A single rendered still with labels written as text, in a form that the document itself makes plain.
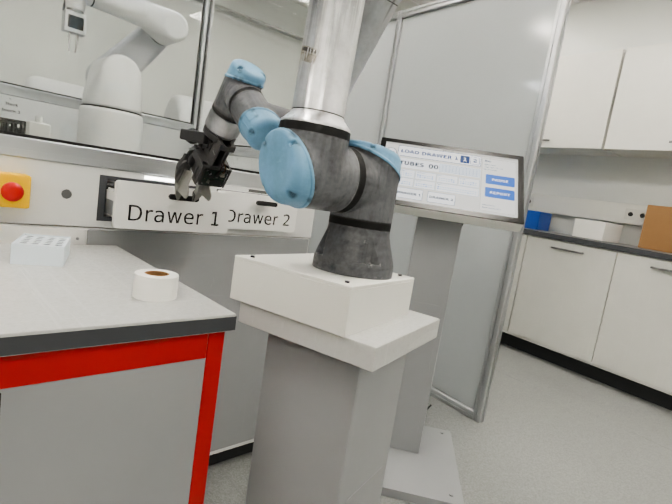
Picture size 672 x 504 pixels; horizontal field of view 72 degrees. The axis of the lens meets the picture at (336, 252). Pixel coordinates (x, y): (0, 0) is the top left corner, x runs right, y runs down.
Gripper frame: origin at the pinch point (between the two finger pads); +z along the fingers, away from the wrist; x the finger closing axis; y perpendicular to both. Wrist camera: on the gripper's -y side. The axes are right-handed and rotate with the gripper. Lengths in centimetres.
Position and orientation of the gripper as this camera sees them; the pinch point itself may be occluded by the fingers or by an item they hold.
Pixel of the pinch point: (186, 194)
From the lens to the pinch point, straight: 118.0
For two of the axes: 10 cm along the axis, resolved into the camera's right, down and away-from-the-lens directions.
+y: 4.6, 7.3, -5.1
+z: -5.1, 6.9, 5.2
